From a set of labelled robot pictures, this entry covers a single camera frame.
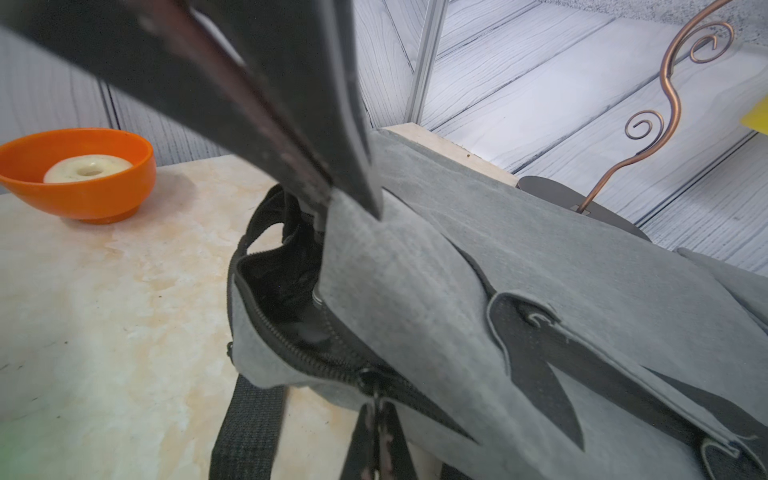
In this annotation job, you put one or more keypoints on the left aluminium frame post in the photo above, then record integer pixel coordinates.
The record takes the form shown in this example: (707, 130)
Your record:
(435, 15)

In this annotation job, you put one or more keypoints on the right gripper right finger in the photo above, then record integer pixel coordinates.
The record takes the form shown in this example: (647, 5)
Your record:
(395, 461)

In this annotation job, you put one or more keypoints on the white donut in bowl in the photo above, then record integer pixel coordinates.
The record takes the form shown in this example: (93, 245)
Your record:
(85, 168)

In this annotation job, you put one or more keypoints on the orange bowl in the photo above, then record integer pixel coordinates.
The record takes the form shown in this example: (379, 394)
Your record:
(25, 161)

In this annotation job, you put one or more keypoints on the grey zippered laptop bag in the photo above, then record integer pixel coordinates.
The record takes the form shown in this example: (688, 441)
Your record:
(516, 340)

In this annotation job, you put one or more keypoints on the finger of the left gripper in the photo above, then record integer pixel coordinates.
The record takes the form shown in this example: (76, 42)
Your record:
(161, 55)
(300, 57)

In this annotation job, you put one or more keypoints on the copper wire jewelry stand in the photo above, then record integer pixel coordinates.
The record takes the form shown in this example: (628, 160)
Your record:
(708, 40)

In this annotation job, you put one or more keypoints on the yellow plastic goblet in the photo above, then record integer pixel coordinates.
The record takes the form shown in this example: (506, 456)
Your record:
(757, 118)

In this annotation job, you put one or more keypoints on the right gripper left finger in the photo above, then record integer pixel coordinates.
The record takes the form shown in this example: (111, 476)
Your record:
(361, 462)

